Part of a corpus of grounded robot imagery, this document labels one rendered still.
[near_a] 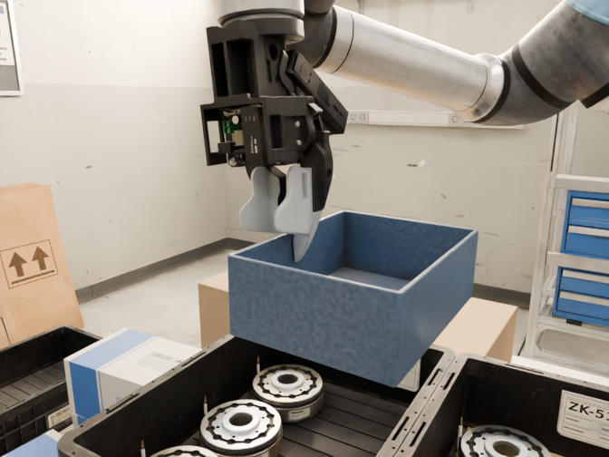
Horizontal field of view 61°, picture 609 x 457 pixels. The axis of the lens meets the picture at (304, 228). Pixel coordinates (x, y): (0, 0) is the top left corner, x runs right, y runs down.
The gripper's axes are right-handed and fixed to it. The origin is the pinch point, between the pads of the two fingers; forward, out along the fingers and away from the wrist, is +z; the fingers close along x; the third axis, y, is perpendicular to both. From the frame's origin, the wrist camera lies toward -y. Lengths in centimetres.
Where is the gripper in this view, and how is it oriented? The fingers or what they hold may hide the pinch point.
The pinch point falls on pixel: (295, 246)
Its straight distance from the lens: 49.8
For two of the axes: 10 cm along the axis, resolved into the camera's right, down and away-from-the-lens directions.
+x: 8.3, 0.4, -5.6
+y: -5.6, 2.1, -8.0
